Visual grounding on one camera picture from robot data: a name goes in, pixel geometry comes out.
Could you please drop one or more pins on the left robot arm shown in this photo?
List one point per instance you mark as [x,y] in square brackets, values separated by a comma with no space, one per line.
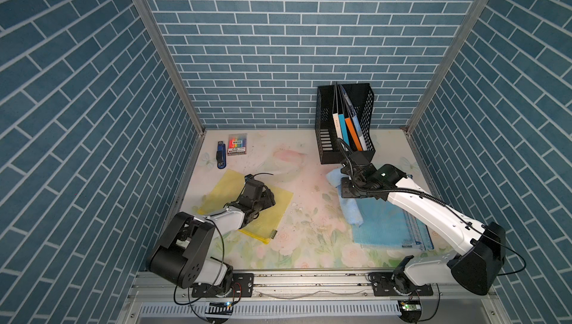
[181,254]

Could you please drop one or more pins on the orange book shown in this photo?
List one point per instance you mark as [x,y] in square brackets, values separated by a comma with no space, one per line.
[353,133]

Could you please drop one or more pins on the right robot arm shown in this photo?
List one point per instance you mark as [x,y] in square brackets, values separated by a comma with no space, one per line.
[478,250]

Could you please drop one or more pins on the blue folder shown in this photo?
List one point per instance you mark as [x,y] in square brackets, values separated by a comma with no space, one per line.
[348,110]

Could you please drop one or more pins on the blue black stapler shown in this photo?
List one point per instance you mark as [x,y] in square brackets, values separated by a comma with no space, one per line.
[221,155]

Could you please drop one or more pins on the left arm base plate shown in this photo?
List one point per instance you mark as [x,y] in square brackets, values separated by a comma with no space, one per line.
[237,285]

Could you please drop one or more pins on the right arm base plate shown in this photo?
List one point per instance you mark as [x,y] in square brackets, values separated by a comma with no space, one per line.
[389,284]

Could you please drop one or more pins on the teal book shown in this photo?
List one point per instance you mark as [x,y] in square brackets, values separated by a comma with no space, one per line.
[343,130]

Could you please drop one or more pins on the yellow mesh document bag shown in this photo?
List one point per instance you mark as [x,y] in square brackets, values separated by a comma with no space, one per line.
[265,227]

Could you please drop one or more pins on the light blue cleaning cloth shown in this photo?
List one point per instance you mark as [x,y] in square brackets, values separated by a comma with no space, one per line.
[349,206]

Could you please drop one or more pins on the box of coloured markers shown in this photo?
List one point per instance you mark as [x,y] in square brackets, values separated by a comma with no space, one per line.
[237,144]

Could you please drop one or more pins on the aluminium front rail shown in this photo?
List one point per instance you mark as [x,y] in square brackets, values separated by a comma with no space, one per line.
[308,296]

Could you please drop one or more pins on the blue mesh document bag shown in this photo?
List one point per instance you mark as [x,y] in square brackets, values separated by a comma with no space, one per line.
[384,225]

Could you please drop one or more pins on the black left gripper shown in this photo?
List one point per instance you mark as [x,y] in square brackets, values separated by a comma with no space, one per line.
[267,199]

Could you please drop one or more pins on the white book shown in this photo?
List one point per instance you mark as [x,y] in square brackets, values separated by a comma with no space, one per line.
[335,120]

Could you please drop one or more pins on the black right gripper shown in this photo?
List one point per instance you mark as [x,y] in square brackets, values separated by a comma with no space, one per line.
[343,190]

